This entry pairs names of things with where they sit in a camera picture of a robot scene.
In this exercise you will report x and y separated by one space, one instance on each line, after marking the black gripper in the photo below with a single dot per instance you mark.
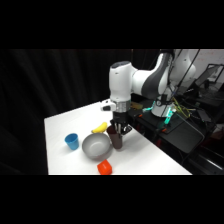
121 119

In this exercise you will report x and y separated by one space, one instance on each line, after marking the brown plastic cup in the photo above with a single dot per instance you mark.
116 140

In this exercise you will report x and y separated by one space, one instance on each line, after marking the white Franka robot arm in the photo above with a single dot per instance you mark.
146 80

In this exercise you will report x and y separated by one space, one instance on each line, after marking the grey bowl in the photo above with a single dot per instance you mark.
96 146

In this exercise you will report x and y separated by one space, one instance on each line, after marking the bright blue plastic cup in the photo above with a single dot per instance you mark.
72 141

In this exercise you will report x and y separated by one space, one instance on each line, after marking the yellow banana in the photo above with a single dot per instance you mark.
99 128

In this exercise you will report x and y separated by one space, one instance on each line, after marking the orange block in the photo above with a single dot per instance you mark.
104 167

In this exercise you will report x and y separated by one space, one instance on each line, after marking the black robot stand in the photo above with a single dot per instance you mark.
180 131

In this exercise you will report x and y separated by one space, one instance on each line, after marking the black curtain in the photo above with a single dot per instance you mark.
40 86

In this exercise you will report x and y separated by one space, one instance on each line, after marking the black monitor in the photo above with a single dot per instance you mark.
209 76

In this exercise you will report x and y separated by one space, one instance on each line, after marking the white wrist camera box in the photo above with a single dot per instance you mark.
108 105

